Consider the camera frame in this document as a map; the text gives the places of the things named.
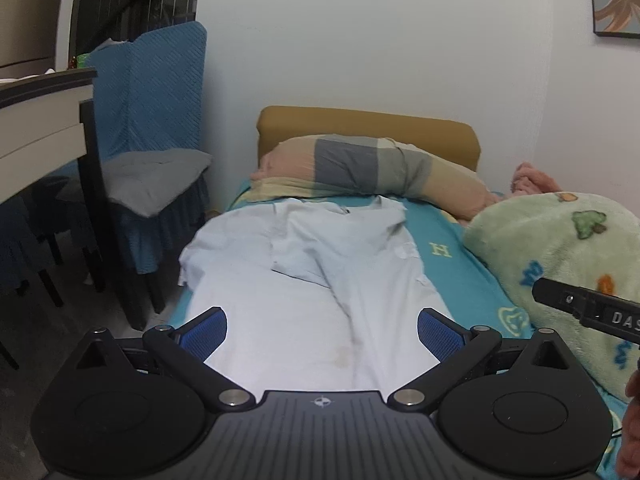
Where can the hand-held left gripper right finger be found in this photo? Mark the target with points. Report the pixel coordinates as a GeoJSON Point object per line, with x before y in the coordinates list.
{"type": "Point", "coordinates": [440, 334]}

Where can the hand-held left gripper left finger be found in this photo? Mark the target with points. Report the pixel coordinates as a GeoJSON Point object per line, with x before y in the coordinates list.
{"type": "Point", "coordinates": [202, 334]}

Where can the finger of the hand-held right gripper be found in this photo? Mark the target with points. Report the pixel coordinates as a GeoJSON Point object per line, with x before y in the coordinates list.
{"type": "Point", "coordinates": [557, 296]}

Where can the light blue shirt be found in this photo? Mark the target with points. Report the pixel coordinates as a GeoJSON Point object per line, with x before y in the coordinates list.
{"type": "Point", "coordinates": [300, 300]}

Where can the person's right hand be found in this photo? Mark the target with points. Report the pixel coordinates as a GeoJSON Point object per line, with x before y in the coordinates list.
{"type": "Point", "coordinates": [632, 435]}

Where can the green printed fleece blanket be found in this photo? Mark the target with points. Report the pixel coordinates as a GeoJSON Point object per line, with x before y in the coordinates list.
{"type": "Point", "coordinates": [560, 250]}

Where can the teal printed bed sheet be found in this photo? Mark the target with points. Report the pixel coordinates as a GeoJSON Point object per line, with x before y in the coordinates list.
{"type": "Point", "coordinates": [452, 265]}

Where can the pink cloth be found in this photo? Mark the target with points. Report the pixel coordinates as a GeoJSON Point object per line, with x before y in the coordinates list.
{"type": "Point", "coordinates": [532, 182]}

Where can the grey seat cushion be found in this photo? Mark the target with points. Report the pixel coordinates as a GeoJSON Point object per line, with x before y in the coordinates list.
{"type": "Point", "coordinates": [150, 177]}

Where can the plaid pillow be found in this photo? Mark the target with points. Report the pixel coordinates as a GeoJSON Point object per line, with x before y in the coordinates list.
{"type": "Point", "coordinates": [370, 167]}

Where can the dark covered chair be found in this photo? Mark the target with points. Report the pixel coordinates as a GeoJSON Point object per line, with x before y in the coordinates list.
{"type": "Point", "coordinates": [35, 230]}

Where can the brown padded headboard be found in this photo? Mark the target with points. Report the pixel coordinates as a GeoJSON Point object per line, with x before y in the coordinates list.
{"type": "Point", "coordinates": [360, 122]}

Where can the blue covered chair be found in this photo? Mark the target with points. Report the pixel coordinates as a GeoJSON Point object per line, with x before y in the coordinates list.
{"type": "Point", "coordinates": [150, 90]}

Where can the white table with black legs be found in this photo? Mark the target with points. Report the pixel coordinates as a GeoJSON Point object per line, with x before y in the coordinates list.
{"type": "Point", "coordinates": [40, 130]}

